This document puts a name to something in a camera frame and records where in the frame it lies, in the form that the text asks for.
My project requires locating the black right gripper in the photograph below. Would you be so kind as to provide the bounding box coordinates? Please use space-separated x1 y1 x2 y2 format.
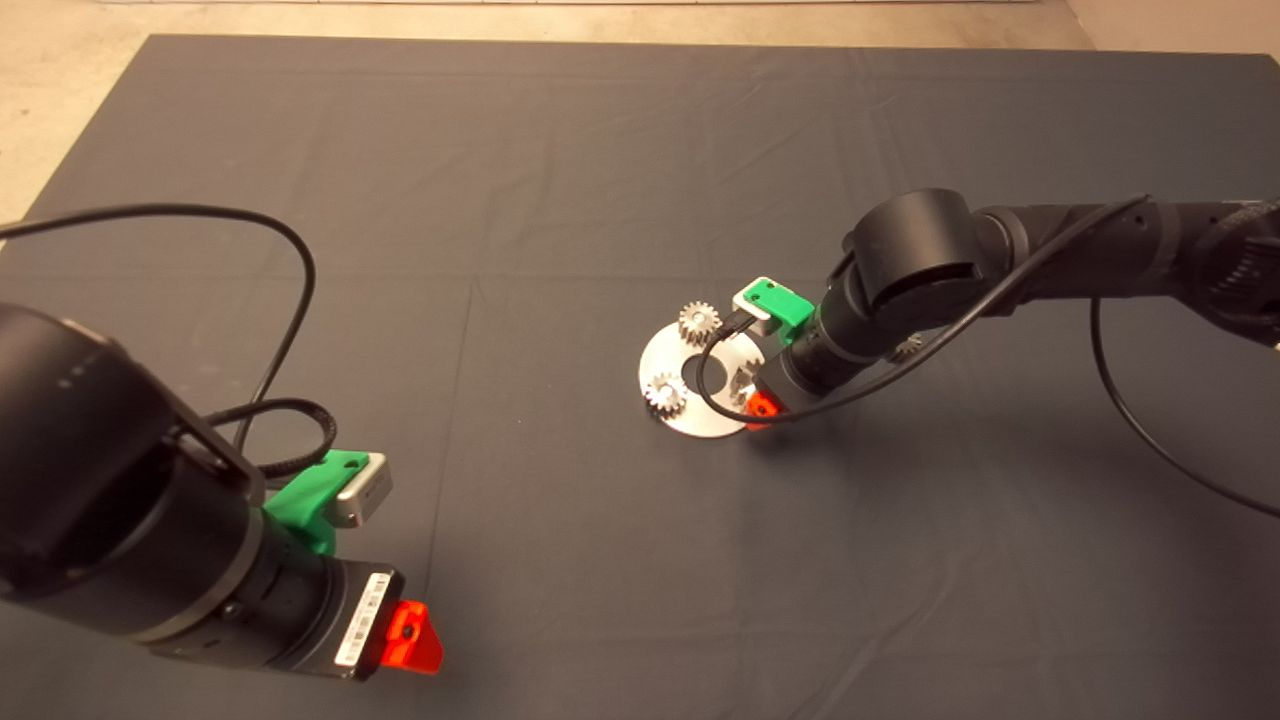
745 342 836 432

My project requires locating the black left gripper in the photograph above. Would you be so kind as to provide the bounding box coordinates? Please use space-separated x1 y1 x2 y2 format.
274 555 444 683

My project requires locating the round metal plate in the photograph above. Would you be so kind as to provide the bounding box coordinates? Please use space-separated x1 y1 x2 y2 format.
638 318 766 439

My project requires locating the dark grey table cloth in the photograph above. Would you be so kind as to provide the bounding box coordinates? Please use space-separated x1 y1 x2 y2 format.
0 35 1280 720

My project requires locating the black camera cable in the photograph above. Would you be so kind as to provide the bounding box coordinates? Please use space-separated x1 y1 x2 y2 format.
697 195 1280 519

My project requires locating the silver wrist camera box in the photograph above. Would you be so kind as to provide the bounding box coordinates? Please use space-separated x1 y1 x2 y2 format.
733 277 776 336
333 453 393 529

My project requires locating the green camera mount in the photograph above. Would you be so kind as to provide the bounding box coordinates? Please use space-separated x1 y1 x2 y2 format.
262 450 371 557
750 280 816 347

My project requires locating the braided black cable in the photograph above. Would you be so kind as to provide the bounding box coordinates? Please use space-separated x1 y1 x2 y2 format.
198 398 339 481

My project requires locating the thin black cable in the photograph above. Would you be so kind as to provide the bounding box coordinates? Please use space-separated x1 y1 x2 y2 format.
0 204 316 451

